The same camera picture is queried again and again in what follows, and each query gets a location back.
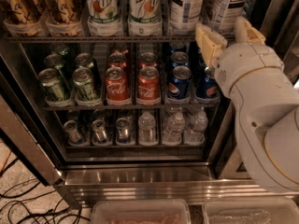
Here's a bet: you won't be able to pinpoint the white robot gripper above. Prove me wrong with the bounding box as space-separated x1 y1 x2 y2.
195 16 284 98

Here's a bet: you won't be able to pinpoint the tea bottle blue label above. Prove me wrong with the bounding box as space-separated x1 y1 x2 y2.
206 0 246 35
170 0 204 35

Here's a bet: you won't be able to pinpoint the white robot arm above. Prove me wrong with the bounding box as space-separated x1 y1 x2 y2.
195 17 299 192

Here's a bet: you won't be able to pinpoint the right water bottle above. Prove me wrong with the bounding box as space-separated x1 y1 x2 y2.
184 111 208 146

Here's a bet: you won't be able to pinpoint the water bottle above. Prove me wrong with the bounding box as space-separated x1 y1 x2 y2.
184 111 208 146
163 112 185 147
138 111 158 146

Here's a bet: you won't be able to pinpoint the middle water bottle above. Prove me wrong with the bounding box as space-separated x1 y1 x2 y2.
163 112 185 147

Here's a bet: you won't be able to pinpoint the left water bottle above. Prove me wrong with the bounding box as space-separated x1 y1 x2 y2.
138 111 158 146

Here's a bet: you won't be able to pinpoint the stainless steel fridge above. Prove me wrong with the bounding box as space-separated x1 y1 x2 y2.
1 0 299 209

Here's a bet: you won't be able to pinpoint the front right pepsi can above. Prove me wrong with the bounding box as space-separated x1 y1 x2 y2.
196 67 219 104

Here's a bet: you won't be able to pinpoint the pepsi can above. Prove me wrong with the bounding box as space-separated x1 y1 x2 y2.
196 67 219 104
170 51 189 68
167 65 192 100

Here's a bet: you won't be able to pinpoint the front left pepsi can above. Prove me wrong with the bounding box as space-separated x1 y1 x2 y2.
167 65 192 100

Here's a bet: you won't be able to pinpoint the coca cola can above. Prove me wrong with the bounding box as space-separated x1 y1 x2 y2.
107 53 128 73
138 51 158 68
136 66 161 105
105 67 132 105

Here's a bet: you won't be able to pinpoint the front right coca cola can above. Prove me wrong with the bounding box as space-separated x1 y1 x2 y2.
136 66 161 105

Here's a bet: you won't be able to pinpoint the right 7up zero can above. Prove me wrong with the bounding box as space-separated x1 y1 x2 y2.
128 0 161 36

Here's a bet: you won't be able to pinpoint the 7up zero can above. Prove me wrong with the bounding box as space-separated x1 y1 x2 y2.
86 0 122 36
128 0 161 36

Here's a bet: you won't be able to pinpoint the front left coca cola can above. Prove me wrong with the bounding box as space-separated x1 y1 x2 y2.
105 67 132 105

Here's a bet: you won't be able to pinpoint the left 7up zero can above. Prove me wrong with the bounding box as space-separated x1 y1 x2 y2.
86 0 122 36

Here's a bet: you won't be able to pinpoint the right silver blue can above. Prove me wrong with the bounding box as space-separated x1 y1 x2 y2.
115 118 135 146

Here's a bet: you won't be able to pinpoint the silver blue can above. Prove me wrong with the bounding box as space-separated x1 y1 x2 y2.
92 119 111 147
64 120 89 147
115 118 135 146

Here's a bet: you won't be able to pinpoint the green can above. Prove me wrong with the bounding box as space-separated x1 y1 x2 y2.
44 53 72 90
75 52 103 89
38 68 74 107
72 67 102 106

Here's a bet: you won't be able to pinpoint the front right green can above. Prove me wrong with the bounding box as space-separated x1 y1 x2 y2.
72 67 102 106

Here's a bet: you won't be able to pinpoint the middle silver blue can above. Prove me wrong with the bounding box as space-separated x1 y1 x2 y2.
92 119 111 147

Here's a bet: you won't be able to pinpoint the right orange la croix can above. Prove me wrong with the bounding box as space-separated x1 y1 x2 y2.
45 0 85 36

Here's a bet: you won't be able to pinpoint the orange la croix can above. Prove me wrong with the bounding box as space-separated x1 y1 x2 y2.
0 0 46 36
45 0 85 36

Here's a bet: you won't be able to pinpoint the right clear plastic bin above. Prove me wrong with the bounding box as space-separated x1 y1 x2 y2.
202 197 299 224

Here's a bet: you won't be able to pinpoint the clear plastic bin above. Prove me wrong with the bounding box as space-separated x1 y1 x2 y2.
202 197 299 224
91 199 191 224

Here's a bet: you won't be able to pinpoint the left silver blue can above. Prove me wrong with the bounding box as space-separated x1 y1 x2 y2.
64 120 89 147

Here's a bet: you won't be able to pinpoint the front left green can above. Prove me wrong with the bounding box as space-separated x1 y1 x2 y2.
38 68 74 107

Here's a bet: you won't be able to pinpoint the left clear plastic bin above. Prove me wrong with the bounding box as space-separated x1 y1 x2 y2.
91 199 191 224

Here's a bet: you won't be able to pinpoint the left orange la croix can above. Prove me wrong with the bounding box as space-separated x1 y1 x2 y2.
0 0 46 36

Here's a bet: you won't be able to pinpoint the middle wire shelf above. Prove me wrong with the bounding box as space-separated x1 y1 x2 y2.
41 102 222 112

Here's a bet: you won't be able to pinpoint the wire shelf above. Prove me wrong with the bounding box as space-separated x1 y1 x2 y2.
41 102 222 112
4 35 195 44

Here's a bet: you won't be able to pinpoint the top wire shelf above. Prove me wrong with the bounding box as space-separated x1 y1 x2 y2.
4 35 195 44

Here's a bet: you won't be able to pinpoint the black floor cables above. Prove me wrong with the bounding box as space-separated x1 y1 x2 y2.
0 157 92 224

